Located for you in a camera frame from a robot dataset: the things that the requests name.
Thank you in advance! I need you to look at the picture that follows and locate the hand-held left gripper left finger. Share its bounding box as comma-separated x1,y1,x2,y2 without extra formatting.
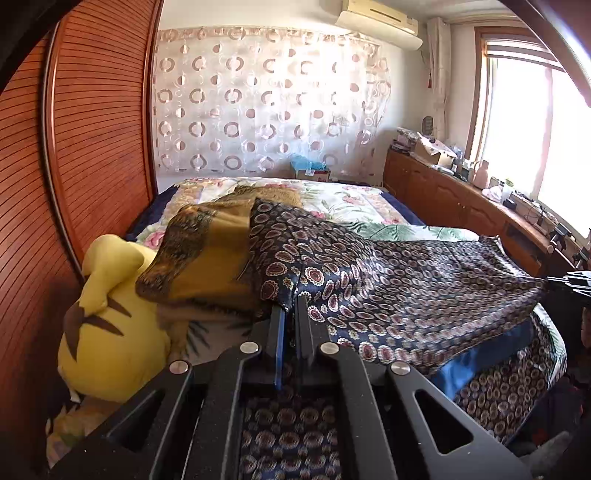
46,305,289,480

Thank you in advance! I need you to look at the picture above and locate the white tied curtain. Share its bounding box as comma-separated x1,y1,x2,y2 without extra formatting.
427,17,451,121

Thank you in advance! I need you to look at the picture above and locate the blue plastic bag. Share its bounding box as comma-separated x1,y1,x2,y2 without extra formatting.
291,154,328,171

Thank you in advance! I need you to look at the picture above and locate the floral quilt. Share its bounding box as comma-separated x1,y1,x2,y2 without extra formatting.
134,178,407,245

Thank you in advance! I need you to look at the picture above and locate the yellow plush toy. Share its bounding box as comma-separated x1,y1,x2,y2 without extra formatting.
58,234,171,402

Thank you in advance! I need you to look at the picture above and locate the open cardboard box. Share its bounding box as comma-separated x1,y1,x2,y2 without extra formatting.
412,134,458,168

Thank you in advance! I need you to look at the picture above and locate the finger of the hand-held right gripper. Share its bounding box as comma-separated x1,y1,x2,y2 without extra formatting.
546,271,591,294

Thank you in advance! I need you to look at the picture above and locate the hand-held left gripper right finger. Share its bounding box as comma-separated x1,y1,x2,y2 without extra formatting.
293,295,532,480

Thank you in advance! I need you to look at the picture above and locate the white air conditioner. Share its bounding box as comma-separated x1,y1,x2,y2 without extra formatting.
335,10,423,51

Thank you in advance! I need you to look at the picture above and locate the navy patterned shirt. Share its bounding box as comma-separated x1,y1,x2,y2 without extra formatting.
238,198,568,480

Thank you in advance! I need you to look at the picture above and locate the wooden-framed window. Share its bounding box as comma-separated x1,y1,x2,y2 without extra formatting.
466,25,591,241

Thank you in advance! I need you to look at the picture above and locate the beige air conditioner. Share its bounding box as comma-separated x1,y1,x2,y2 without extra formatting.
341,0,419,35

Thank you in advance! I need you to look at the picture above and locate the black object with metal cap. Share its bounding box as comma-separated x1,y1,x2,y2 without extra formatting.
545,244,591,274

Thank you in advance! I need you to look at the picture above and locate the wooden window cabinet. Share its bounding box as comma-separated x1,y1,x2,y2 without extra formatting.
382,148,591,278

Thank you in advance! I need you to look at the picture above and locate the golden patterned garment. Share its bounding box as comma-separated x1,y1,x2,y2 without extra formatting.
135,185,305,310

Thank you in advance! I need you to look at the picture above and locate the circle-patterned sheer curtain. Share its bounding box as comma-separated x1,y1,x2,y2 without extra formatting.
154,27,392,175

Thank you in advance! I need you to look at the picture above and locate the window blind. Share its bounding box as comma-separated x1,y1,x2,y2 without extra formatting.
485,39,568,70

